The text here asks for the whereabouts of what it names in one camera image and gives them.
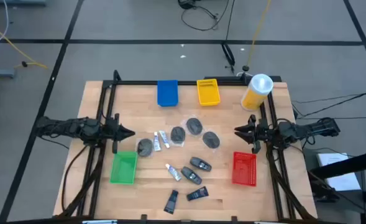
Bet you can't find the yellow plastic basket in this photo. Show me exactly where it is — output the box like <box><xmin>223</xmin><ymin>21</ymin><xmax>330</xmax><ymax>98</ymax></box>
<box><xmin>196</xmin><ymin>78</ymin><xmax>221</xmax><ymax>107</ymax></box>

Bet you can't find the dark blue squeeze tube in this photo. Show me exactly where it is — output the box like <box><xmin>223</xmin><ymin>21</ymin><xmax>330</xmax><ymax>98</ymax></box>
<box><xmin>163</xmin><ymin>190</ymin><xmax>180</xmax><ymax>215</ymax></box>
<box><xmin>186</xmin><ymin>185</ymin><xmax>209</xmax><ymax>202</ymax></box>

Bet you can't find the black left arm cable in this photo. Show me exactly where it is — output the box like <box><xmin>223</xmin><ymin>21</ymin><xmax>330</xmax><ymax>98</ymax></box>
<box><xmin>60</xmin><ymin>144</ymin><xmax>89</xmax><ymax>212</ymax></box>

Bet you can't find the white paper box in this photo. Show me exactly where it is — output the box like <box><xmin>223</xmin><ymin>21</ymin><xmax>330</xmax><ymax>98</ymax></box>
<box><xmin>316</xmin><ymin>152</ymin><xmax>362</xmax><ymax>192</ymax></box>

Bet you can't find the blue plastic basket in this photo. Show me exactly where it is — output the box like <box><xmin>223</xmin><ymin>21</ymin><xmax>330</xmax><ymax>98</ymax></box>
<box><xmin>157</xmin><ymin>80</ymin><xmax>180</xmax><ymax>108</ymax></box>

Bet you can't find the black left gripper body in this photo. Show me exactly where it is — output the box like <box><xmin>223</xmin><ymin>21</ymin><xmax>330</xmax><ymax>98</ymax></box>
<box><xmin>103</xmin><ymin>113</ymin><xmax>123</xmax><ymax>155</ymax></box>

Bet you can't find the black coiled floor cable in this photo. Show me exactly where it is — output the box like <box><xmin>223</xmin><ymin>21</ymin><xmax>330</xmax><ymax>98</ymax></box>
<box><xmin>178</xmin><ymin>0</ymin><xmax>230</xmax><ymax>32</ymax></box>

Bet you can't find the green plastic basket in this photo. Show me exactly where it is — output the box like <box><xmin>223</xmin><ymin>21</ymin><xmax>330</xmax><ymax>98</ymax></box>
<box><xmin>109</xmin><ymin>151</ymin><xmax>139</xmax><ymax>185</ymax></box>

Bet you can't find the red plastic basket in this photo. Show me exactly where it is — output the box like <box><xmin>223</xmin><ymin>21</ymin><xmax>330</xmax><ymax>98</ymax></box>
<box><xmin>231</xmin><ymin>151</ymin><xmax>258</xmax><ymax>187</ymax></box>

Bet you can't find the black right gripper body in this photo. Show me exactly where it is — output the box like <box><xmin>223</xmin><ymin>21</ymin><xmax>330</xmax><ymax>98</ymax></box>
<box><xmin>247</xmin><ymin>114</ymin><xmax>269</xmax><ymax>154</ymax></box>

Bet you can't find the black strap with cable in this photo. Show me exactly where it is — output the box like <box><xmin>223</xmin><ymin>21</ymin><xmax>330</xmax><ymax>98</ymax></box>
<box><xmin>221</xmin><ymin>0</ymin><xmax>236</xmax><ymax>75</ymax></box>

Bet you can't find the black beam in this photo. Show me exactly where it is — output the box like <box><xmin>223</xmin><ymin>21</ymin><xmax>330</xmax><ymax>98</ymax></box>
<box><xmin>306</xmin><ymin>148</ymin><xmax>366</xmax><ymax>180</ymax></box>

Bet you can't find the yellow hanging cable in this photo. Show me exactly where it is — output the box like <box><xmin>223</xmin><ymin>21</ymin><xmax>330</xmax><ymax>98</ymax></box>
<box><xmin>242</xmin><ymin>0</ymin><xmax>272</xmax><ymax>72</ymax></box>

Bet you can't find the yellow floor cable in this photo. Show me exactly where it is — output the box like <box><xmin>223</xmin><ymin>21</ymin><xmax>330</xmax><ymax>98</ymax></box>
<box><xmin>0</xmin><ymin>17</ymin><xmax>49</xmax><ymax>90</ymax></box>

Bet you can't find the black mesh pad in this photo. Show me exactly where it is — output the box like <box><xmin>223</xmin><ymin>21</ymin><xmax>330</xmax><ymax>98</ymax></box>
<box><xmin>185</xmin><ymin>116</ymin><xmax>204</xmax><ymax>136</ymax></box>
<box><xmin>202</xmin><ymin>131</ymin><xmax>221</xmax><ymax>149</ymax></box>
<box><xmin>136</xmin><ymin>138</ymin><xmax>154</xmax><ymax>157</ymax></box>
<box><xmin>169</xmin><ymin>125</ymin><xmax>187</xmax><ymax>147</ymax></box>

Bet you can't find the white label strip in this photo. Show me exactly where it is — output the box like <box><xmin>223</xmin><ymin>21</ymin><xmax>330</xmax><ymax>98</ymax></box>
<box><xmin>81</xmin><ymin>219</ymin><xmax>118</xmax><ymax>224</ymax></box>

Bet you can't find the thin black floor cable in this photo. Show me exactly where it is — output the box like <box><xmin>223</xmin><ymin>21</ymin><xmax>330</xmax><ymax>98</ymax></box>
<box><xmin>291</xmin><ymin>90</ymin><xmax>366</xmax><ymax>121</ymax></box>

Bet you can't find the small white toothpaste tube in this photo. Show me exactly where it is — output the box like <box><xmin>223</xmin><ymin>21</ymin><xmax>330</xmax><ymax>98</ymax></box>
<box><xmin>158</xmin><ymin>129</ymin><xmax>171</xmax><ymax>149</ymax></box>
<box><xmin>165</xmin><ymin>163</ymin><xmax>182</xmax><ymax>182</ymax></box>
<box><xmin>153</xmin><ymin>131</ymin><xmax>162</xmax><ymax>152</ymax></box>

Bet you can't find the wipes canister with yellow label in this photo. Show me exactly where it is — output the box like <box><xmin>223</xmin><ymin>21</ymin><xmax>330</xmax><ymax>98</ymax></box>
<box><xmin>240</xmin><ymin>73</ymin><xmax>275</xmax><ymax>112</ymax></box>

